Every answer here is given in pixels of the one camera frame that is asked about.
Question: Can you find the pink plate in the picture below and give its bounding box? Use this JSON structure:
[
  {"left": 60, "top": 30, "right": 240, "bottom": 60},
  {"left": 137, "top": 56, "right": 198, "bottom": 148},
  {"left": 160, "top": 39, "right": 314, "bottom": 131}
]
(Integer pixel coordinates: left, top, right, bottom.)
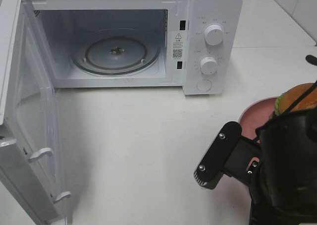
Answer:
[{"left": 238, "top": 97, "right": 277, "bottom": 140}]

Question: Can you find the black cable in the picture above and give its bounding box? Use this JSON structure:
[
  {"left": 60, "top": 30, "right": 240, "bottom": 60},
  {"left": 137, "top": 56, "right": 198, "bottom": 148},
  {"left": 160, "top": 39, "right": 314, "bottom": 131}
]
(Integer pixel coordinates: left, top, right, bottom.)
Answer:
[{"left": 284, "top": 55, "right": 317, "bottom": 114}]

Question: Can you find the round white door button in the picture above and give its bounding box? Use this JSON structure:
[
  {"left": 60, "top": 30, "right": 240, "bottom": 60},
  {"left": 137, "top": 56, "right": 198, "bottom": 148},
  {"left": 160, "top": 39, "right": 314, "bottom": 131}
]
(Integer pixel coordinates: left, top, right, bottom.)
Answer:
[{"left": 197, "top": 79, "right": 212, "bottom": 92}]

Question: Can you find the upper white microwave knob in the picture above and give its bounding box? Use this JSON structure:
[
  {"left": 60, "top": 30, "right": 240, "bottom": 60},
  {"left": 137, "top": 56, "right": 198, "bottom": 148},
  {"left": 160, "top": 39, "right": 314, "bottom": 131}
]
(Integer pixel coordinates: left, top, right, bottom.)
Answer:
[{"left": 204, "top": 23, "right": 224, "bottom": 46}]

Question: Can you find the white microwave knob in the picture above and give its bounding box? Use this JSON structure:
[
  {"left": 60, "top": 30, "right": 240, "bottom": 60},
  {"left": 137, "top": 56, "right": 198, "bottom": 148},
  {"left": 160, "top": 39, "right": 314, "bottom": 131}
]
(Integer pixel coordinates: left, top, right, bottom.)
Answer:
[
  {"left": 204, "top": 23, "right": 224, "bottom": 46},
  {"left": 200, "top": 56, "right": 218, "bottom": 75}
]

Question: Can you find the lower white microwave knob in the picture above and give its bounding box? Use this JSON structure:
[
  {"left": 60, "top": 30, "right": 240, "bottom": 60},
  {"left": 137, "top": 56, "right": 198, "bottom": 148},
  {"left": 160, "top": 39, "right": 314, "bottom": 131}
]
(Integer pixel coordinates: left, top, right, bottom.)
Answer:
[{"left": 200, "top": 56, "right": 218, "bottom": 75}]

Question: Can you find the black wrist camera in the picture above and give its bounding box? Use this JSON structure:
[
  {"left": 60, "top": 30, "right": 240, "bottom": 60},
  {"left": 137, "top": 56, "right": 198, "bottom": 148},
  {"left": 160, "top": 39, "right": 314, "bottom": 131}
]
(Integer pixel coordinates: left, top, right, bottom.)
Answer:
[{"left": 194, "top": 121, "right": 262, "bottom": 189}]

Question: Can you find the glass microwave turntable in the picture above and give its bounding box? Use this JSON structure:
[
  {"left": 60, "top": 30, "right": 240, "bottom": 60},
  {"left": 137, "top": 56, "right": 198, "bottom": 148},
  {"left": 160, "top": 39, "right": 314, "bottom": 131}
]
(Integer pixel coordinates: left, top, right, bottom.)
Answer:
[{"left": 71, "top": 28, "right": 162, "bottom": 76}]

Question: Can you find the white microwave oven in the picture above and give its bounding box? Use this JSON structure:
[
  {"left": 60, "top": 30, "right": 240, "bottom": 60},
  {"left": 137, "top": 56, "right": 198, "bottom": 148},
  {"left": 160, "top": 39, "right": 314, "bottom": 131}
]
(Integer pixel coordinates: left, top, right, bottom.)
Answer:
[{"left": 31, "top": 0, "right": 243, "bottom": 95}]

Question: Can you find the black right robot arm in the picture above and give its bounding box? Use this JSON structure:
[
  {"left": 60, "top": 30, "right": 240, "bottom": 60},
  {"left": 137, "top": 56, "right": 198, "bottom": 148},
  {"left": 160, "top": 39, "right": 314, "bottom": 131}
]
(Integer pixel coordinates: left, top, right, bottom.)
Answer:
[{"left": 250, "top": 109, "right": 317, "bottom": 225}]

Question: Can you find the burger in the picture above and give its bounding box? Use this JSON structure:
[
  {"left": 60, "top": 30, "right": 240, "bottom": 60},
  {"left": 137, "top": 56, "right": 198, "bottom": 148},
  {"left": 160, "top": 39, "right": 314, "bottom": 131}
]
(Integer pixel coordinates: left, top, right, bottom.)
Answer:
[{"left": 269, "top": 83, "right": 317, "bottom": 119}]

